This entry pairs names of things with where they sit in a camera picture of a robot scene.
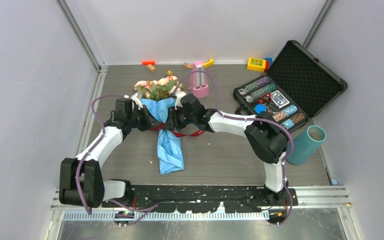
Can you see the wooden curved block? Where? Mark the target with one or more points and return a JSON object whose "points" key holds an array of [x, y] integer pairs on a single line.
{"points": [[188, 65]]}

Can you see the playing card deck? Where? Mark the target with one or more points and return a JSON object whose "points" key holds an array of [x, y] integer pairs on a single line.
{"points": [[279, 99]]}

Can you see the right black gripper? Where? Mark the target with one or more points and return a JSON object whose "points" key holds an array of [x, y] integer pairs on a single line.
{"points": [[173, 114]]}

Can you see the small wooden block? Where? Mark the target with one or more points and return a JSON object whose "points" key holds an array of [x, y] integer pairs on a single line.
{"points": [[151, 68]]}

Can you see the blue toy block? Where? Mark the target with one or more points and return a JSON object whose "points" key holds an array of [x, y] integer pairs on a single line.
{"points": [[270, 61]]}

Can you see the teal cylindrical vase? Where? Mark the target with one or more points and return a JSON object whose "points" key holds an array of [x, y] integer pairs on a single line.
{"points": [[306, 144]]}

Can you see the pink metronome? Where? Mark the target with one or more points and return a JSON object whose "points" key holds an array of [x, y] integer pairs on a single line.
{"points": [[198, 84]]}

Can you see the yellow toy block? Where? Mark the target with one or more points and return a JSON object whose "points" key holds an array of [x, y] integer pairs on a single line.
{"points": [[257, 64]]}

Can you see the yellow curved block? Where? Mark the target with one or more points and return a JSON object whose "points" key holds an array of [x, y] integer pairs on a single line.
{"points": [[208, 63]]}

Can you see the blue round chip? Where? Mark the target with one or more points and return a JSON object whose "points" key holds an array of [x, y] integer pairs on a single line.
{"points": [[260, 108]]}

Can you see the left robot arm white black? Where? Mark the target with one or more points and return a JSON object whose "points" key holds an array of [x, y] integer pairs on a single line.
{"points": [[81, 181]]}

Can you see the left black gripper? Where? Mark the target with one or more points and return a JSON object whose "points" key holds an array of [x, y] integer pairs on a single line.
{"points": [[148, 123]]}

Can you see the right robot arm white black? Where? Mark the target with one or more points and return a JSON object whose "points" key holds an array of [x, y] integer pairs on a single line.
{"points": [[265, 136]]}

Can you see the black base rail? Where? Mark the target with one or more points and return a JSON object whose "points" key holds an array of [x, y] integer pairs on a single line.
{"points": [[203, 198]]}

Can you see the orange red block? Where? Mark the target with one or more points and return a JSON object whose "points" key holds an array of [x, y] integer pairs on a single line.
{"points": [[148, 63]]}

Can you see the pink flower bouquet blue wrap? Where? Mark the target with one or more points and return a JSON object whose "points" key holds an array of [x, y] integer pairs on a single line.
{"points": [[156, 95]]}

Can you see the red ribbon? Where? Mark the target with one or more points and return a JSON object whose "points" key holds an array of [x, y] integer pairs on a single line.
{"points": [[176, 133]]}

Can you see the black poker chip case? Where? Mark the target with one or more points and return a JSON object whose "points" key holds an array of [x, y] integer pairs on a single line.
{"points": [[301, 77]]}

